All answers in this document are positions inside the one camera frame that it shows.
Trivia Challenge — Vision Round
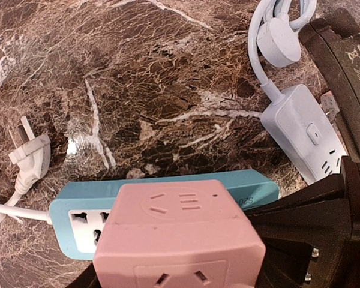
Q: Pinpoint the grey-blue power cable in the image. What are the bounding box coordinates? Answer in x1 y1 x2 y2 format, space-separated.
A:
247 0 319 104

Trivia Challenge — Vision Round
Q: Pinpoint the pink charger plug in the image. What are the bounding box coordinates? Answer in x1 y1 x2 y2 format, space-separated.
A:
320 91 340 122

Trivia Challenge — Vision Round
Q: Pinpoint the teal power strip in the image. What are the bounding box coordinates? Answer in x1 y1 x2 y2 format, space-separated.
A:
49 169 280 260

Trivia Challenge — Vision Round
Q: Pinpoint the grey-blue power strip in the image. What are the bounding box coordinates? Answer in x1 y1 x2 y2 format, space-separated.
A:
260 84 347 185

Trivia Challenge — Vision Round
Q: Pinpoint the white power cable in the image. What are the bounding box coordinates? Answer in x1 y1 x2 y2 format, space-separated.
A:
0 116 53 232

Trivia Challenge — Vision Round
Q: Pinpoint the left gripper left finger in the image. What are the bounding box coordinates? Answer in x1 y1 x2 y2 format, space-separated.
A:
66 263 101 288

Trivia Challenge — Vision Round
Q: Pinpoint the pink cube adapter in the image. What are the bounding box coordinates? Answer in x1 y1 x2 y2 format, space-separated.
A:
93 180 266 287

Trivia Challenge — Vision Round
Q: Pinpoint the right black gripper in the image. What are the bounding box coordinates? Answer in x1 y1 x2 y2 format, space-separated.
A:
299 8 360 161

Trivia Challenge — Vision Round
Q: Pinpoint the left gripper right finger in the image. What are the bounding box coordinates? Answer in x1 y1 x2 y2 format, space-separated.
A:
246 157 360 287

